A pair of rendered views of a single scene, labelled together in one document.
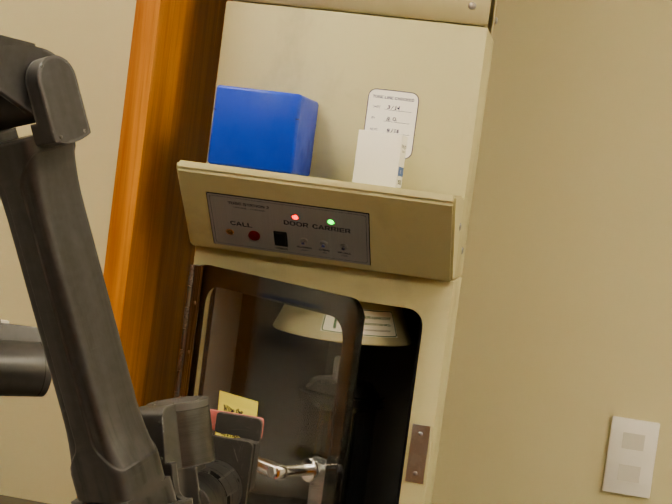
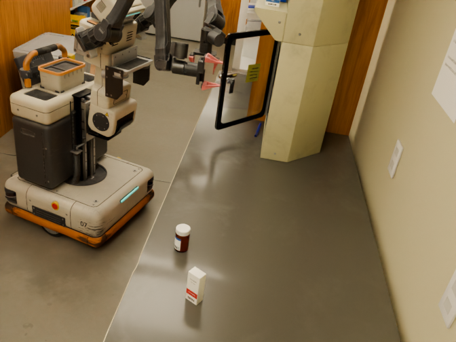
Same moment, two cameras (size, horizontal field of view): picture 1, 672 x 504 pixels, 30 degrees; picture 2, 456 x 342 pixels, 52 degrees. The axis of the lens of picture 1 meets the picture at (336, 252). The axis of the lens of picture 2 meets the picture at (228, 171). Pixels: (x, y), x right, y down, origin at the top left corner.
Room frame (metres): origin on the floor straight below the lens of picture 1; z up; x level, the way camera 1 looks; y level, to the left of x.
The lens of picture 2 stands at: (1.13, -1.77, 1.82)
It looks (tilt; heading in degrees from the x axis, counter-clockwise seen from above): 30 degrees down; 82
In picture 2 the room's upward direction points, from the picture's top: 9 degrees clockwise
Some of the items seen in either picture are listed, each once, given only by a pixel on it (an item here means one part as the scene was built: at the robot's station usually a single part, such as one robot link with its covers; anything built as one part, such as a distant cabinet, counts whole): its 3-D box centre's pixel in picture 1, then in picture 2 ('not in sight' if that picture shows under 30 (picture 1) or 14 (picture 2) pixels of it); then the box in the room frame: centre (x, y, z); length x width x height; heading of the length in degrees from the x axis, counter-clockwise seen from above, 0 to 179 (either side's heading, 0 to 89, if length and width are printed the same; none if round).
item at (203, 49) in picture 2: not in sight; (205, 47); (1.24, 0.37, 1.21); 0.10 x 0.07 x 0.07; 170
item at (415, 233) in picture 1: (318, 221); (270, 15); (1.45, 0.03, 1.46); 0.32 x 0.11 x 0.10; 80
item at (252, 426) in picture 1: (233, 443); (212, 64); (1.26, 0.08, 1.23); 0.09 x 0.07 x 0.07; 170
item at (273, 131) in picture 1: (264, 131); not in sight; (1.46, 0.10, 1.56); 0.10 x 0.10 x 0.09; 80
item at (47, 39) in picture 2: not in sight; (57, 64); (0.16, 1.95, 0.49); 0.60 x 0.42 x 0.33; 80
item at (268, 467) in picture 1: (270, 462); not in sight; (1.33, 0.04, 1.20); 0.10 x 0.05 x 0.03; 41
